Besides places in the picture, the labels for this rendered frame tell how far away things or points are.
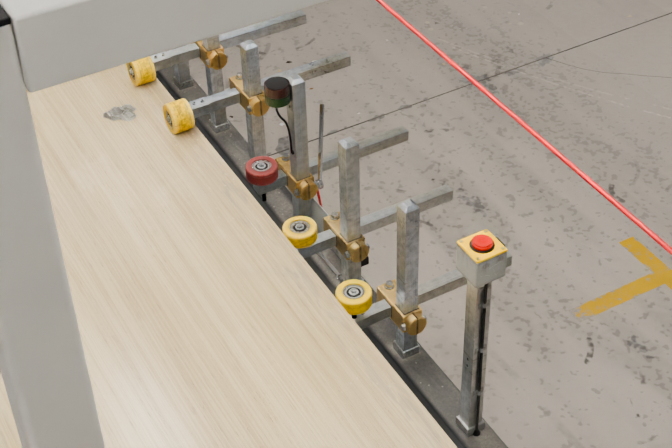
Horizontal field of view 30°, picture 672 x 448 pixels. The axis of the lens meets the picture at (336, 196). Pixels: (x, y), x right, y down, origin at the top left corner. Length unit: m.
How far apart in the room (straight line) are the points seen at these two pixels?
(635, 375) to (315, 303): 1.41
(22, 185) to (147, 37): 0.11
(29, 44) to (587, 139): 4.10
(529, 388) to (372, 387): 1.29
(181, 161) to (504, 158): 1.75
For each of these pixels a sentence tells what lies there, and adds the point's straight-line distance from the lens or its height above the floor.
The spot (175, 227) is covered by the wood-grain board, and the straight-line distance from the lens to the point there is 2.93.
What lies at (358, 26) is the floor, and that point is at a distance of 5.30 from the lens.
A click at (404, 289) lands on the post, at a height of 0.91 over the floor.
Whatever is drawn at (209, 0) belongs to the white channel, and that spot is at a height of 2.44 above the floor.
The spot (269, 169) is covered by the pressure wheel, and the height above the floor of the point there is 0.91.
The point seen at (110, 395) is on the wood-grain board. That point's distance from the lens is 2.59.
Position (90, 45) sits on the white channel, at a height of 2.43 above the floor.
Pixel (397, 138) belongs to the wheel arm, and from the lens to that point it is 3.24.
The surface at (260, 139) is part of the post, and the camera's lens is 3.29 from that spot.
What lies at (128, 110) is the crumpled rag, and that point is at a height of 0.92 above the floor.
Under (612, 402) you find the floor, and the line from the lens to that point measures 3.78.
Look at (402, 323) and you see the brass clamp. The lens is 2.78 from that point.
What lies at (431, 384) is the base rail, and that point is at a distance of 2.82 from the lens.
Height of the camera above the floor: 2.80
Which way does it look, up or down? 40 degrees down
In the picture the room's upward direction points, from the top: 2 degrees counter-clockwise
